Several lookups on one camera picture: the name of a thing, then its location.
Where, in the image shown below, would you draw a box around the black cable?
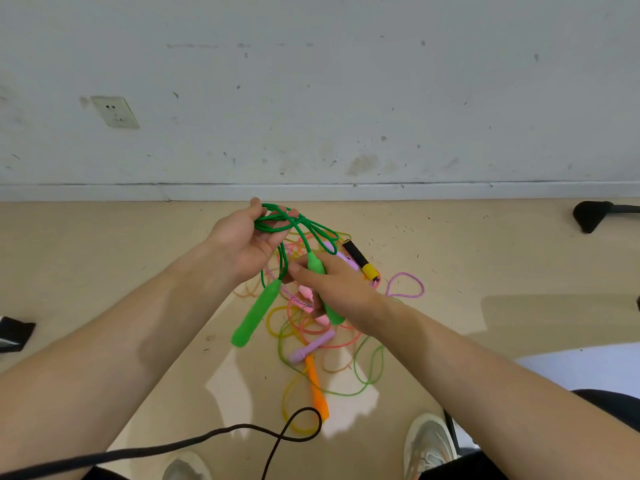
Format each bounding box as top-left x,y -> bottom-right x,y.
0,407 -> 323,480

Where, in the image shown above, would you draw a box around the black chair base foot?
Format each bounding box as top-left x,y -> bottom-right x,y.
572,200 -> 640,234

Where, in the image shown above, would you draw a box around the person's right forearm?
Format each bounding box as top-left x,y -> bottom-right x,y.
367,300 -> 640,480

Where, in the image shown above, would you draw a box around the green jump rope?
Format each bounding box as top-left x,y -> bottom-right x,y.
231,203 -> 347,348

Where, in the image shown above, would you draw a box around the translucent green rope cord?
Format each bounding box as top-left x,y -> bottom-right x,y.
276,315 -> 385,398

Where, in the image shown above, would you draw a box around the person's right hand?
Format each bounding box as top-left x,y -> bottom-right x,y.
288,252 -> 397,337

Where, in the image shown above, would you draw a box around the black flat object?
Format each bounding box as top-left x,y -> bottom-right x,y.
0,317 -> 37,354

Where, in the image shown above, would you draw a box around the person's right shoe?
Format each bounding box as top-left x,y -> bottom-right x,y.
403,413 -> 459,480

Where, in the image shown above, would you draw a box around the orange-handled jump rope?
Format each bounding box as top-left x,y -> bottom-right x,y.
265,304 -> 352,438

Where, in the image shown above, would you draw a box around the white wall socket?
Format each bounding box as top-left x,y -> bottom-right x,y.
91,96 -> 141,130

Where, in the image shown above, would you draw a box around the person's left hand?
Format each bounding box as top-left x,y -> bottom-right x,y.
206,197 -> 301,286

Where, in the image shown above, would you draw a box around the person's left shoe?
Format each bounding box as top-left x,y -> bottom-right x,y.
162,451 -> 214,480

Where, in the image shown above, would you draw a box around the person's black trousers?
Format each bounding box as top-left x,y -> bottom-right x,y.
434,389 -> 640,480

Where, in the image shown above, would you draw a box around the person's left forearm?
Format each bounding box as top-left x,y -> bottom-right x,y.
0,235 -> 236,473

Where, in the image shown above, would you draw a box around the yellow and black jump rope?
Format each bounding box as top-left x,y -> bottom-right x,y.
342,239 -> 382,288

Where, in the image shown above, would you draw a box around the person's shoe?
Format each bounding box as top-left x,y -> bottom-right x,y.
403,413 -> 459,480
162,451 -> 214,480

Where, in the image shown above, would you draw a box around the pink-handled jump rope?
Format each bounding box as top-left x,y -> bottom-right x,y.
280,282 -> 333,326

